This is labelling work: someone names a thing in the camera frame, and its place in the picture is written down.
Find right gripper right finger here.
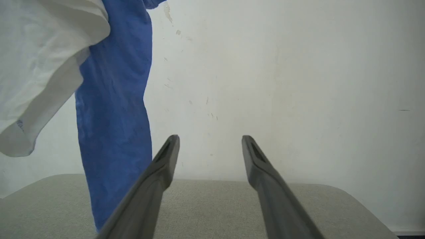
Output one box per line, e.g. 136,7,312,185
242,135,324,239

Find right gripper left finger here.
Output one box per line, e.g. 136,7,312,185
96,135,180,239

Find white wall baseboard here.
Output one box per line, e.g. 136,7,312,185
388,227,425,239

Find white and blue shirt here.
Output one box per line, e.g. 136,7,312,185
0,0,166,233

